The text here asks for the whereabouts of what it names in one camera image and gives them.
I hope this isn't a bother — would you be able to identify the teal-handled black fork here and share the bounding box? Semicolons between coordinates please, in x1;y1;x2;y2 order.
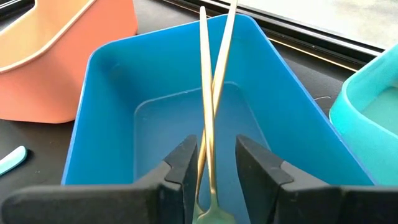
0;145;28;177

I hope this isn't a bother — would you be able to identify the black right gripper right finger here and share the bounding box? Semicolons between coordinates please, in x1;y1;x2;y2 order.
235;134;398;224

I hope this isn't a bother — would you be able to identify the blue plastic bin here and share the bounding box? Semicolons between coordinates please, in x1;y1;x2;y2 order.
61;14;376;224

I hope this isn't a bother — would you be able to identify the teal plastic bin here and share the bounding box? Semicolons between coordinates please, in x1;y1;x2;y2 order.
329;43;398;187

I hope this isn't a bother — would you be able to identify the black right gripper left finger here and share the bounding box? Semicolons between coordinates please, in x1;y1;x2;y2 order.
0;134;199;224

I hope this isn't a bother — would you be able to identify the orange plastic bin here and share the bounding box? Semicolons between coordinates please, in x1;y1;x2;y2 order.
0;0;139;124

